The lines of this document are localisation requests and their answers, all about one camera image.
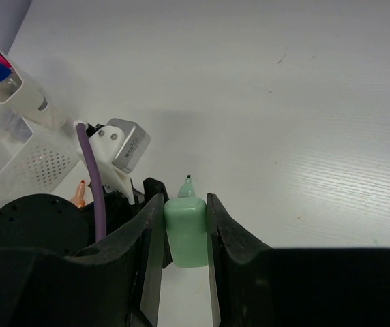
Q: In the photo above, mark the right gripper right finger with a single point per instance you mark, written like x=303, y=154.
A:
x=253, y=284

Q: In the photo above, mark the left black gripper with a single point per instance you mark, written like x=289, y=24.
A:
x=49, y=222

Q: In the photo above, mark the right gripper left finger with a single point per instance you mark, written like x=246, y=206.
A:
x=113, y=282

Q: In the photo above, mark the green marker cap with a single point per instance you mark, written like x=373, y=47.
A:
x=186, y=226

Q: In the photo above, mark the pink black highlighter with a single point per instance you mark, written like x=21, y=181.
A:
x=5, y=62

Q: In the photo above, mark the paperclip jar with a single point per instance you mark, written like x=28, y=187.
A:
x=15, y=125

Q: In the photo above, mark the light green highlighter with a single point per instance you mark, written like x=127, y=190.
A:
x=187, y=189

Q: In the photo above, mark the orange highlighter pen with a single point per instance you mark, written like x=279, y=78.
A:
x=79, y=199

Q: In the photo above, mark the white perforated organizer box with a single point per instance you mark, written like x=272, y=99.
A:
x=36, y=151

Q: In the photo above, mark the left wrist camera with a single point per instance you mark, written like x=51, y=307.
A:
x=111, y=153

